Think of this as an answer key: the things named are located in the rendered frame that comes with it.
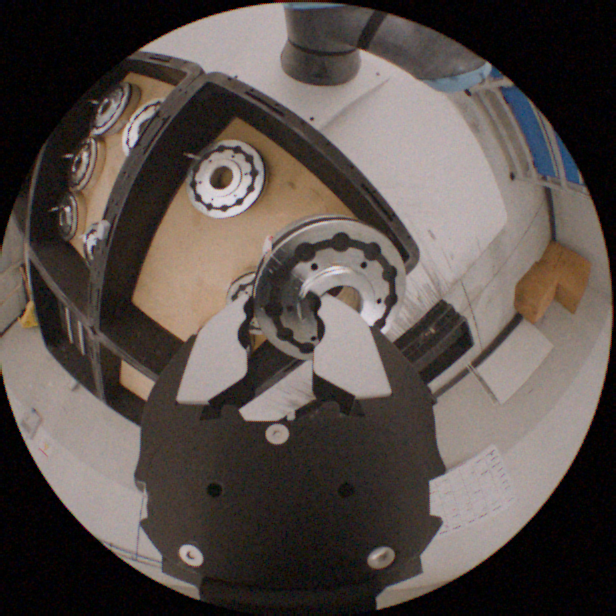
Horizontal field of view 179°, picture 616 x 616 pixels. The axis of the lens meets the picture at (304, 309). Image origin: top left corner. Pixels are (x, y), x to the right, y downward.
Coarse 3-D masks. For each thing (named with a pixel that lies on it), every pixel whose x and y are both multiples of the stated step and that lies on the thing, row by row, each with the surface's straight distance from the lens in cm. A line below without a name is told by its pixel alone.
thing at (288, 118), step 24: (216, 72) 24; (192, 96) 23; (240, 96) 21; (264, 96) 20; (168, 120) 23; (288, 120) 19; (144, 144) 24; (312, 144) 18; (336, 168) 18; (120, 192) 25; (360, 192) 18; (120, 216) 26; (384, 216) 19; (408, 240) 21; (408, 264) 22; (96, 288) 33; (96, 312) 36; (264, 384) 29; (240, 408) 36
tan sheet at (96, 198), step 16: (128, 80) 50; (144, 80) 46; (144, 96) 43; (160, 96) 40; (112, 144) 44; (112, 160) 43; (112, 176) 42; (96, 192) 46; (96, 208) 45; (80, 240) 52
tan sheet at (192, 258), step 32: (288, 160) 28; (288, 192) 27; (320, 192) 28; (160, 224) 34; (192, 224) 31; (224, 224) 29; (256, 224) 28; (160, 256) 35; (192, 256) 32; (224, 256) 30; (256, 256) 29; (160, 288) 38; (192, 288) 34; (224, 288) 32; (160, 320) 42; (192, 320) 38
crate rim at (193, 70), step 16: (160, 64) 29; (176, 64) 27; (192, 64) 26; (192, 80) 24; (176, 96) 24; (160, 112) 24; (144, 128) 25; (48, 144) 49; (128, 160) 25; (32, 192) 53; (112, 192) 26; (32, 208) 54; (112, 208) 26; (96, 240) 30; (96, 256) 30; (48, 272) 49; (96, 272) 31
